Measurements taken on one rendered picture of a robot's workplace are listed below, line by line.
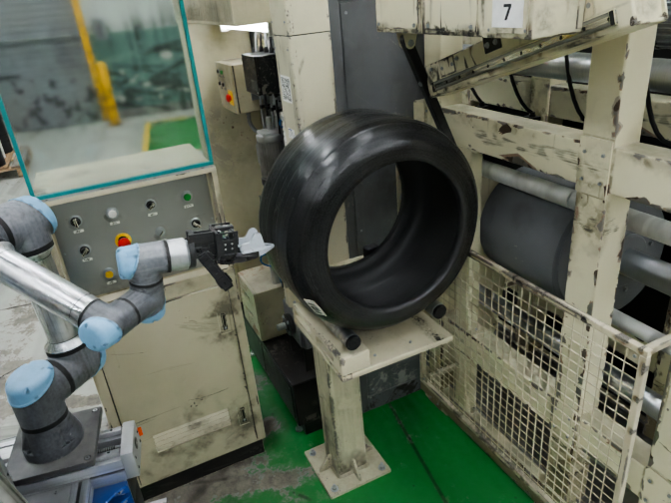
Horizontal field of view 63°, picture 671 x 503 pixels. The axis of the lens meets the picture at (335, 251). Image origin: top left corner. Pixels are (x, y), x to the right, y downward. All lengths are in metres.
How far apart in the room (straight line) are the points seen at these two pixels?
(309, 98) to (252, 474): 1.54
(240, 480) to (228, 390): 0.40
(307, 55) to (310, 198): 0.49
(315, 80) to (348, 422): 1.26
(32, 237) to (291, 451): 1.45
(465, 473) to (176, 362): 1.20
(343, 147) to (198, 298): 0.94
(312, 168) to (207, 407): 1.25
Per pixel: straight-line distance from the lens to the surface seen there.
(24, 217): 1.52
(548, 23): 1.23
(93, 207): 1.90
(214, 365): 2.17
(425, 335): 1.69
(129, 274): 1.30
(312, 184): 1.28
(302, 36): 1.61
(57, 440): 1.68
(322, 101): 1.64
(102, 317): 1.26
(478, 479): 2.38
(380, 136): 1.32
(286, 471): 2.44
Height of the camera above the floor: 1.76
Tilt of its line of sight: 26 degrees down
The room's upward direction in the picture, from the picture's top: 5 degrees counter-clockwise
